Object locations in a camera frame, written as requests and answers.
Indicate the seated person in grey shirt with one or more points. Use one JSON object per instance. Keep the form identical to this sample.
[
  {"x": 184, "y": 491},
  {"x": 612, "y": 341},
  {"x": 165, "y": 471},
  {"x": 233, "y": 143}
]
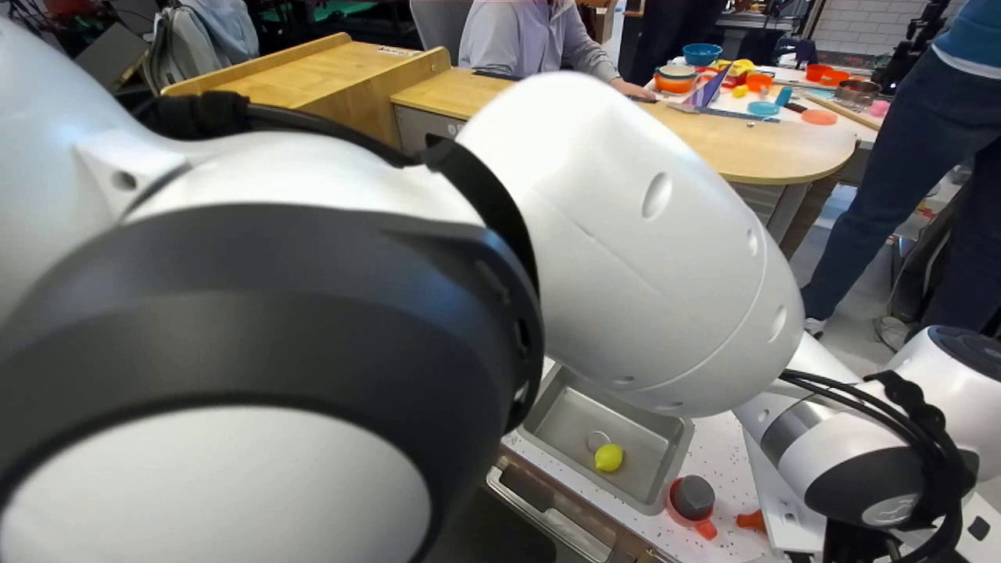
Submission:
[{"x": 528, "y": 43}]

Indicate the wooden toy kitchen set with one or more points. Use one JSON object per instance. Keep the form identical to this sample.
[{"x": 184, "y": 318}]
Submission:
[{"x": 333, "y": 78}]

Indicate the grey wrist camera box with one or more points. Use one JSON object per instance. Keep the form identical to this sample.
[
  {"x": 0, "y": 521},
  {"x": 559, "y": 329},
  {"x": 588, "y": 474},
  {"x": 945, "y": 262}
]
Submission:
[{"x": 783, "y": 505}]

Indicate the yellow toy ball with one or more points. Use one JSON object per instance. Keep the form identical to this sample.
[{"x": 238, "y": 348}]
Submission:
[{"x": 609, "y": 457}]

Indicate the standing person in jeans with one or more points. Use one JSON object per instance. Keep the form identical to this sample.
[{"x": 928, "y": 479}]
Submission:
[{"x": 919, "y": 156}]

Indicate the grey metal sink basin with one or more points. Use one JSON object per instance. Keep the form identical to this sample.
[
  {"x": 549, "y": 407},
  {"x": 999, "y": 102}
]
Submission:
[{"x": 645, "y": 432}]

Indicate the orange stacked bowl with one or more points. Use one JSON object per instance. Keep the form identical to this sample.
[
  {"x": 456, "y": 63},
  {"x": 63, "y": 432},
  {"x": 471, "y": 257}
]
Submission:
[{"x": 676, "y": 78}]

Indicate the red cup with grey lid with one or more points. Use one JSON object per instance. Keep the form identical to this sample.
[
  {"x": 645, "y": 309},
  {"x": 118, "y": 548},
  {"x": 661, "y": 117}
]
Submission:
[{"x": 693, "y": 502}]

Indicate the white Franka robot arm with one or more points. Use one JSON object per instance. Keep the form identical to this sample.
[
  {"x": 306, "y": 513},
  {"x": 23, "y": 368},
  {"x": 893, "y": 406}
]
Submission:
[{"x": 627, "y": 239}]

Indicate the blue plastic bowl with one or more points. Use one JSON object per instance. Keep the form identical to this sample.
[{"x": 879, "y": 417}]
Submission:
[{"x": 702, "y": 52}]

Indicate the orange toy object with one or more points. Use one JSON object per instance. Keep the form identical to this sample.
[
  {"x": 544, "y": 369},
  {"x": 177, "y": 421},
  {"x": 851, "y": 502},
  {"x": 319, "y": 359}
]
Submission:
[{"x": 752, "y": 516}]

